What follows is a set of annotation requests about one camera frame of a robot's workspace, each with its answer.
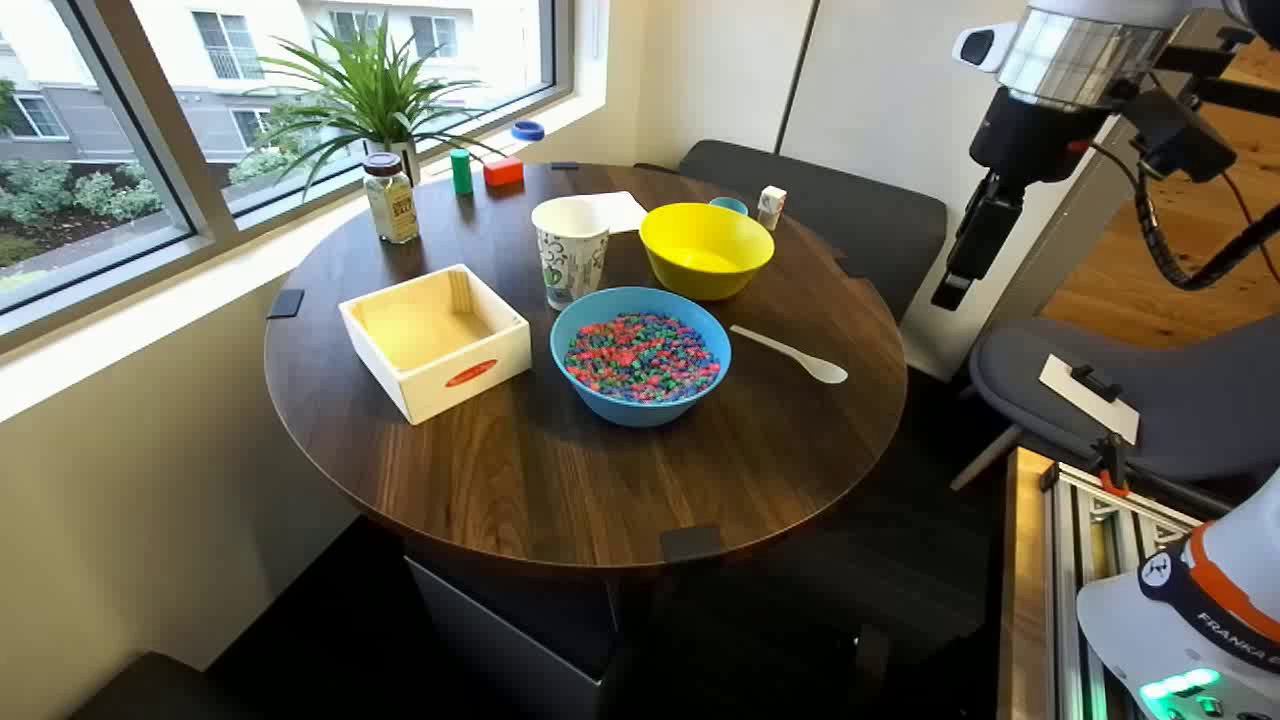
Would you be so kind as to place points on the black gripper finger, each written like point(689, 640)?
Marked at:
point(965, 254)
point(1003, 224)

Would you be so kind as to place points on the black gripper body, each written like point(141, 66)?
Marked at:
point(1026, 142)

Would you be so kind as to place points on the white plastic spoon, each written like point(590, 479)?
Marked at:
point(803, 356)

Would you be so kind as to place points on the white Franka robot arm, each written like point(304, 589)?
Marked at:
point(1082, 52)

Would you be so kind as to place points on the yellow bowl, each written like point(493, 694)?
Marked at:
point(706, 254)

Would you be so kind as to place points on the printed paper cup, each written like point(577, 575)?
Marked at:
point(569, 261)

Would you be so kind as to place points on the blue bowl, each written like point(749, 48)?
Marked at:
point(585, 392)

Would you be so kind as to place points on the dark grey sofa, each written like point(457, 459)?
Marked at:
point(855, 222)

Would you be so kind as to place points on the white card with black clip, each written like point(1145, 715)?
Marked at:
point(1084, 396)

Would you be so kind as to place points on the small white printed cube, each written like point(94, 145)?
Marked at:
point(770, 207)

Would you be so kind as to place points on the grey chair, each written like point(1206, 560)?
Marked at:
point(1184, 401)

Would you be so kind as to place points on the colourful beads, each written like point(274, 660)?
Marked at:
point(643, 356)

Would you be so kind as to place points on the white paper napkin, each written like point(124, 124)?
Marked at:
point(623, 208)

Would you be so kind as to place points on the black table edge pad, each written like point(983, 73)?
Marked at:
point(285, 303)
point(689, 541)

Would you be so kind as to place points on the blue round lid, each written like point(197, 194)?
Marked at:
point(529, 130)

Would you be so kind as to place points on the red block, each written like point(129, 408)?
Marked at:
point(506, 174)

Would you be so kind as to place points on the green block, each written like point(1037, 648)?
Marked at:
point(460, 174)

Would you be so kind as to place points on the white wooden box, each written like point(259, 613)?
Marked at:
point(432, 340)

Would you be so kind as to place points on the white plant pot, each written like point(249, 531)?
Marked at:
point(405, 157)

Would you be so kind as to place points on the green potted plant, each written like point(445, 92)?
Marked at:
point(363, 85)

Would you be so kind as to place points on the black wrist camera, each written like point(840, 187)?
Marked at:
point(1184, 132)

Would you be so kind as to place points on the aluminium frame stand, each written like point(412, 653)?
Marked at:
point(1053, 586)

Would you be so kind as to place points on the grey table pedestal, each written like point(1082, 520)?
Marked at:
point(522, 653)

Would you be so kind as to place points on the grey window frame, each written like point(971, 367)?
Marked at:
point(144, 123)

